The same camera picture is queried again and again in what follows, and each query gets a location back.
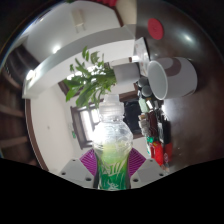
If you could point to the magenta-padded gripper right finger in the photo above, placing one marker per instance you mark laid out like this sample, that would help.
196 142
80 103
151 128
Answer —
150 173

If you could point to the clear green-label drink bottle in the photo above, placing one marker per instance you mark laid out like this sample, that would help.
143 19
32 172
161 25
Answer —
112 150

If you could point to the dark framed window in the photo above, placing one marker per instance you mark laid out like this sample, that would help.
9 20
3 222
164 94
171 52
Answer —
85 125

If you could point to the white mug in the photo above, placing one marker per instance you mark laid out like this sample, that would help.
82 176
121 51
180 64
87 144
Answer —
180 78

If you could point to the green exit sign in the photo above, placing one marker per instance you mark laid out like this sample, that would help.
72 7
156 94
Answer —
73 134

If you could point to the small black box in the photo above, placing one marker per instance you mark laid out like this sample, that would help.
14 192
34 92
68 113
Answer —
166 130

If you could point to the grey microphone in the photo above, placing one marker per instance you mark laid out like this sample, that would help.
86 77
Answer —
143 82
146 91

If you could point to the printed paper booklet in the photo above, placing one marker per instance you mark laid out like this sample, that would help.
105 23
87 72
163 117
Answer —
141 55

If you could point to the large plant in white pot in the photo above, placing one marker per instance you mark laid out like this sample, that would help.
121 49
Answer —
90 83

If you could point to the red plastic box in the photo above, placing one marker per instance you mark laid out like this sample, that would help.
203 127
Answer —
161 154

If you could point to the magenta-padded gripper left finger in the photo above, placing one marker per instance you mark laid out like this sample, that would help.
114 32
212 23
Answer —
75 173

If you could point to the box of wrapped snacks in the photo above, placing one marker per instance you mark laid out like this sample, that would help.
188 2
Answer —
146 123

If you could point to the flat round red coaster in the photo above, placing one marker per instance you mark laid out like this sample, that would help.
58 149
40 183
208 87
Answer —
155 29

